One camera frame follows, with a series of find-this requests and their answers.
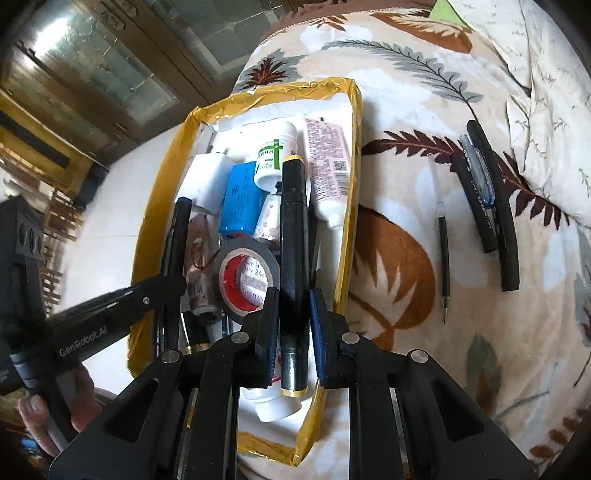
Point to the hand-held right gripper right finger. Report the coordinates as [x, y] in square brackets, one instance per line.
[318, 341]

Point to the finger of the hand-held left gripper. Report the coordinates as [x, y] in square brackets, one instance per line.
[147, 295]

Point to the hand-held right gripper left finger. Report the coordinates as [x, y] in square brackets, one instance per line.
[272, 332]

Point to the black marker pen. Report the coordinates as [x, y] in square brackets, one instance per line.
[294, 240]

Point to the white box with yellow tape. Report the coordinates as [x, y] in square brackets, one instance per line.
[164, 184]

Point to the white green label medicine bottle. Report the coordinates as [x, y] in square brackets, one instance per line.
[270, 157]

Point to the person's left hand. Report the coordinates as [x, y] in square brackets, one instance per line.
[85, 406]

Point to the brown printed tube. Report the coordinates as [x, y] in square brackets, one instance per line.
[198, 258]

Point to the white red label medicine bottle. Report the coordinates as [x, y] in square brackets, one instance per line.
[272, 408]

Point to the black tape roll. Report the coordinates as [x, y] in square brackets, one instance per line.
[220, 272]

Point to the blue battery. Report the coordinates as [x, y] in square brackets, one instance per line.
[238, 203]

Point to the white charger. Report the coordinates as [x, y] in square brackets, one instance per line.
[210, 180]

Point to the pen refill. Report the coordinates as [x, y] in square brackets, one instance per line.
[444, 258]

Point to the pink tube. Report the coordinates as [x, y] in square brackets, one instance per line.
[328, 170]

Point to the leaf printed blanket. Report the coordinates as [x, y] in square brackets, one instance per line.
[392, 184]

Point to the wooden glass door cabinet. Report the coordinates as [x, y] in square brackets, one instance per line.
[92, 69]

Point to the clear blue pen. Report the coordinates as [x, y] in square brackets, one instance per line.
[480, 175]

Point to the white sprig printed quilt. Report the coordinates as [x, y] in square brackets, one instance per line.
[545, 92]

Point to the green cloth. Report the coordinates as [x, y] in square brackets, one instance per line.
[443, 8]

